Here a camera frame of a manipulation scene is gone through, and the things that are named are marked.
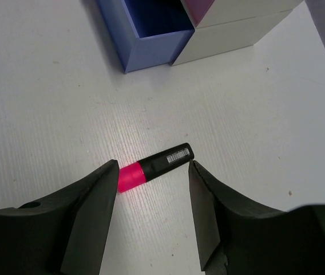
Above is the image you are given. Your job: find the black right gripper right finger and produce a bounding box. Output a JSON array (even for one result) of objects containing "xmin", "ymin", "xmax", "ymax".
[{"xmin": 189, "ymin": 160, "xmax": 325, "ymax": 274}]

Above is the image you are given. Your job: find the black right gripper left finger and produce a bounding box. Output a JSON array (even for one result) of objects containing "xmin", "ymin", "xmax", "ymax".
[{"xmin": 0, "ymin": 160, "xmax": 119, "ymax": 274}]

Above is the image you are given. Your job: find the pink cap black highlighter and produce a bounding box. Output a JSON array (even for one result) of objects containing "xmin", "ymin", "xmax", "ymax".
[{"xmin": 117, "ymin": 143, "xmax": 194, "ymax": 193}]

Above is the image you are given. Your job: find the purple blue drawer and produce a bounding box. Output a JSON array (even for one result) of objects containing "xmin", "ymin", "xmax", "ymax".
[{"xmin": 97, "ymin": 0, "xmax": 195, "ymax": 73}]

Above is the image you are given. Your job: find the pink drawer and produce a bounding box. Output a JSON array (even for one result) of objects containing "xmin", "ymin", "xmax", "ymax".
[{"xmin": 181, "ymin": 0, "xmax": 214, "ymax": 27}]

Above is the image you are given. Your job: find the white drawer cabinet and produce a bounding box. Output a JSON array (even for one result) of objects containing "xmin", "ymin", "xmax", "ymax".
[{"xmin": 172, "ymin": 0, "xmax": 301, "ymax": 65}]

